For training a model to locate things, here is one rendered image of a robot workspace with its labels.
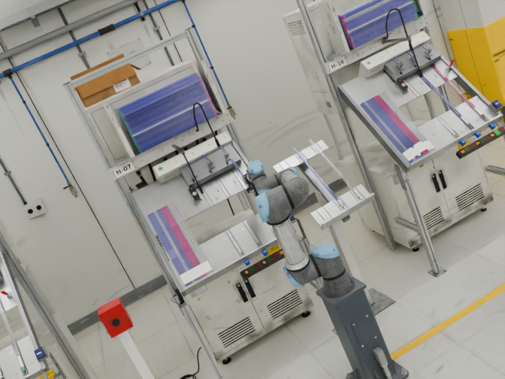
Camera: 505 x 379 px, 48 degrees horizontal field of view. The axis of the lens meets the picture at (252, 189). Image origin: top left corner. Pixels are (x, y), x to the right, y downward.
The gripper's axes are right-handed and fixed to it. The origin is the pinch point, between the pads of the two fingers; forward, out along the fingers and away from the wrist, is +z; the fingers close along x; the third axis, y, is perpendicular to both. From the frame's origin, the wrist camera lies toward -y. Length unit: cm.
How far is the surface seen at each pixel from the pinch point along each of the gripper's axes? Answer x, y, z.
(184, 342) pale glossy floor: 73, -42, 116
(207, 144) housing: 5.9, 42.8, 15.8
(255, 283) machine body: 18, -38, 49
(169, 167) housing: 32, 41, 15
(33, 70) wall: 78, 191, 96
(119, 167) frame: 57, 52, 10
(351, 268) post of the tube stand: -34, -60, 34
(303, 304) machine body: -4, -62, 64
